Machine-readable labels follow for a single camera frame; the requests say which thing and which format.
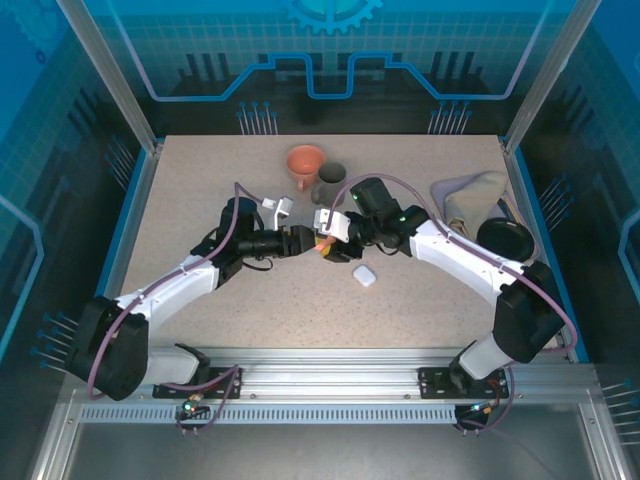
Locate grey ceramic mug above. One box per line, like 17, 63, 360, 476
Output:
310, 162, 348, 206

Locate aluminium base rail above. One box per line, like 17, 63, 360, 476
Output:
64, 347, 601, 407

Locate aluminium side rail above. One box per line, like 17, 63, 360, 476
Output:
82, 142, 165, 364
501, 139, 577, 362

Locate black round bowl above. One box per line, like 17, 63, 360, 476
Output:
476, 217, 535, 263

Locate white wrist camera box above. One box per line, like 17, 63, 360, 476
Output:
312, 208, 354, 246
259, 195, 300, 232

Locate white earbuds charging case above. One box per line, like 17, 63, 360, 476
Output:
351, 264, 376, 289

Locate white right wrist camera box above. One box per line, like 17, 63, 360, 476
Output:
312, 208, 354, 246

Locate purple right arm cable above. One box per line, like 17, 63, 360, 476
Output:
324, 173, 580, 437

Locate lavender plastic tray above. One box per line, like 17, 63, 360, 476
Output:
430, 174, 542, 262

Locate beige folded cloth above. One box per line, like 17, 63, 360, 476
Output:
444, 170, 510, 240

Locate pink ceramic mug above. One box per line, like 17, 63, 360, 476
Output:
285, 144, 327, 193

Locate aluminium frame post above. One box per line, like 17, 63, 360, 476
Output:
54, 0, 164, 154
502, 0, 594, 154

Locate slotted grey cable duct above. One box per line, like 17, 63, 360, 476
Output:
79, 403, 459, 426

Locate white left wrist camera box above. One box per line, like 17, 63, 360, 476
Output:
259, 195, 300, 232

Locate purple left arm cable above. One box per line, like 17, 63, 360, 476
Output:
87, 181, 269, 437

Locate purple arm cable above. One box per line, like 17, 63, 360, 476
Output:
324, 173, 580, 437
87, 181, 269, 437

